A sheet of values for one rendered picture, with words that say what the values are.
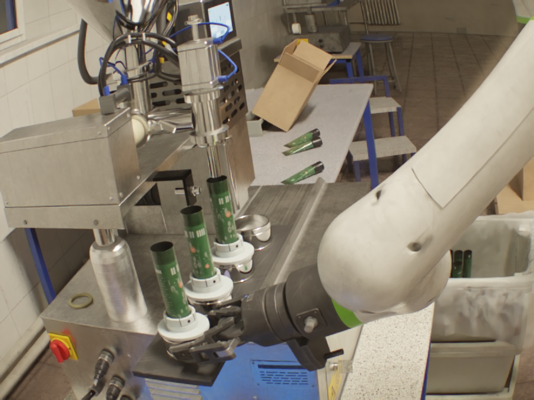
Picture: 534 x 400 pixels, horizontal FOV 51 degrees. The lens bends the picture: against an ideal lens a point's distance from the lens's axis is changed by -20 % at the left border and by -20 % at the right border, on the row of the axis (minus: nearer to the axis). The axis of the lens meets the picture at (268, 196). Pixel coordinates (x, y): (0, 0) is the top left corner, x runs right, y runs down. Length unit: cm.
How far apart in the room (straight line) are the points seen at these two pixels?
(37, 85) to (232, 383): 227
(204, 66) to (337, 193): 52
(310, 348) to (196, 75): 41
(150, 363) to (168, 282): 13
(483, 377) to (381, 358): 68
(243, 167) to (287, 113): 144
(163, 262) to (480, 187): 41
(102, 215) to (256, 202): 51
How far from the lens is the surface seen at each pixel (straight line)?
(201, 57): 94
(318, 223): 124
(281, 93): 272
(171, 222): 128
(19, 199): 103
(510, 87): 59
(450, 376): 191
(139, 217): 130
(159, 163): 105
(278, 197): 137
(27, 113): 295
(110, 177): 90
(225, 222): 102
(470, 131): 59
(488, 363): 186
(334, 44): 533
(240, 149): 129
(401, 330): 137
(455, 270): 193
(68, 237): 324
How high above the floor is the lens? 153
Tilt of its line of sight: 21 degrees down
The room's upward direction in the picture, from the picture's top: 9 degrees counter-clockwise
